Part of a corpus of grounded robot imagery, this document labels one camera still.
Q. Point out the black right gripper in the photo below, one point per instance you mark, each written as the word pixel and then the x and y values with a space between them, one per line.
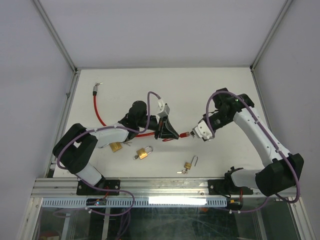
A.
pixel 192 133

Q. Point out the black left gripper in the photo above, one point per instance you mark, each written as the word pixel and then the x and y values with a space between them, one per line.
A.
pixel 165 129

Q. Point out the red thin-cable padlock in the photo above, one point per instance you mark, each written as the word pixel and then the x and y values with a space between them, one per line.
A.
pixel 182 135

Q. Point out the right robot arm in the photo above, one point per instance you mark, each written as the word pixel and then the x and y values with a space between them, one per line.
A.
pixel 282 169

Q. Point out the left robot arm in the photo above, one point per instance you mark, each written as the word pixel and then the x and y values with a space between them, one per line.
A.
pixel 77 145

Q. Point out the small brass long-shackle padlock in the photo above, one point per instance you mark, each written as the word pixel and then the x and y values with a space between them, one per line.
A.
pixel 188 165

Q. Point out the medium brass padlock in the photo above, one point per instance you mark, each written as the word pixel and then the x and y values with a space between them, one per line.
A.
pixel 143 153

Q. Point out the large brass padlock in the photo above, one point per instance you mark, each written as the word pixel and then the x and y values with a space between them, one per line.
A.
pixel 116 146

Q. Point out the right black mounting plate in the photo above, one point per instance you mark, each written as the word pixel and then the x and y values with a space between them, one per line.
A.
pixel 225 187

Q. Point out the black mounting plate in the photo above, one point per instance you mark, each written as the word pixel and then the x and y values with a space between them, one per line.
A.
pixel 109 184
pixel 225 187

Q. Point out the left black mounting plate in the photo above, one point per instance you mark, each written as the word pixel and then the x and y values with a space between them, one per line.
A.
pixel 109 184

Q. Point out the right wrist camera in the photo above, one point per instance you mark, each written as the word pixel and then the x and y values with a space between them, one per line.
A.
pixel 202 131

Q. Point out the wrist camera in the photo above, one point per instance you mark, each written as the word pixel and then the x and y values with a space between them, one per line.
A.
pixel 202 131
pixel 163 110

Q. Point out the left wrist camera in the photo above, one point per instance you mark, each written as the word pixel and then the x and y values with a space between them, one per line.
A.
pixel 163 110

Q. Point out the white slotted cable duct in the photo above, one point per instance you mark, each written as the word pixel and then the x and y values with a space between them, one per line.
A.
pixel 139 202

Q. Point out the left aluminium frame post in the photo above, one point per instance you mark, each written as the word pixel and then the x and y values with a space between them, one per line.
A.
pixel 54 34

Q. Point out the aluminium frame post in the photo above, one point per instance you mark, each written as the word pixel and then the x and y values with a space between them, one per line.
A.
pixel 54 34
pixel 271 33

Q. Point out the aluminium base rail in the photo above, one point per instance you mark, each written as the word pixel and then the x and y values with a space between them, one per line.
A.
pixel 139 187

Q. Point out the right aluminium frame post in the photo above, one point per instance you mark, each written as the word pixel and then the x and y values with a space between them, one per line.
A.
pixel 271 33

